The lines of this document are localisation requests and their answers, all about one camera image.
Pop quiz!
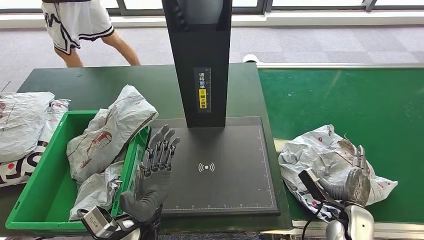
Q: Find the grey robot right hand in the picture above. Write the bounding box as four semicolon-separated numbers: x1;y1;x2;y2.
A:
317;144;372;208

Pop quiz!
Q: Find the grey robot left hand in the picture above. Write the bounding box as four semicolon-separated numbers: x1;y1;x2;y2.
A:
119;124;181;223

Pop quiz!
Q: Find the white parcel with red dots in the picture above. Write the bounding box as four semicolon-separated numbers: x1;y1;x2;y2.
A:
278;124;398;223

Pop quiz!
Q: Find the grey parcel with faint red print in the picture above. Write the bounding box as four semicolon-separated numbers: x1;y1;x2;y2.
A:
68;108;128;222

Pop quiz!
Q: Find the grey parcel with bold red print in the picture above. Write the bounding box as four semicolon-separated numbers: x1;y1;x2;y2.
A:
66;84;159;183

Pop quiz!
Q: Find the black inbound scanner machine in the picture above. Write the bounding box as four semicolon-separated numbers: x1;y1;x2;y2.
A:
142;0;280;218

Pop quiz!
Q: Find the green conveyor belt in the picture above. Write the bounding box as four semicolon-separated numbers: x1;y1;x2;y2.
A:
258;67;424;224

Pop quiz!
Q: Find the white parcel with black letters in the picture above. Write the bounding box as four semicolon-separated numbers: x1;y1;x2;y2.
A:
0;99;70;189

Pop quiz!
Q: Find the large grey crumpled parcel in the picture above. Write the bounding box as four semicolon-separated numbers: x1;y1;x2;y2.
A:
0;92;56;164

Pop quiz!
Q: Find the white conveyor roller end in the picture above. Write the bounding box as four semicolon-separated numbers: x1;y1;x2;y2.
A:
242;53;263;64

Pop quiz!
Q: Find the yellow black ruler label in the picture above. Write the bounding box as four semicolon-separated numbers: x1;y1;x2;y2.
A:
193;67;212;114

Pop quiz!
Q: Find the green plastic crate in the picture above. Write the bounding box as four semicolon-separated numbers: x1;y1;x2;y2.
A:
5;110;152;232

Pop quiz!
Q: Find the white window sill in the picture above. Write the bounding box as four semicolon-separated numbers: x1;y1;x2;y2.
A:
0;11;424;30

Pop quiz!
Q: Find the person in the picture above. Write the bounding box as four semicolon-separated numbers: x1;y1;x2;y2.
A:
41;0;142;68

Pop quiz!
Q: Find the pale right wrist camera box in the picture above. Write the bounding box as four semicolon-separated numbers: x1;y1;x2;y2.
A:
298;167;345;210

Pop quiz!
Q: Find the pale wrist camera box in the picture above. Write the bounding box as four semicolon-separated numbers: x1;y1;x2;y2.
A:
77;205;120;239
298;167;345;210

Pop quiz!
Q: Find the silver conveyor side rail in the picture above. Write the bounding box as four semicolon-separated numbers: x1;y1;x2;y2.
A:
256;62;424;70
261;220;424;240

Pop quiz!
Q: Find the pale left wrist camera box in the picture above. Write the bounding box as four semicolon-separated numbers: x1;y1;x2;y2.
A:
77;205;120;239

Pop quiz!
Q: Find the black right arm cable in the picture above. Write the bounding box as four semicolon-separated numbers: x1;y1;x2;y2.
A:
301;198;332;240

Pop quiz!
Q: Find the dark window frame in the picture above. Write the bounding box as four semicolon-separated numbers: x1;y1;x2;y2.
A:
0;0;424;16

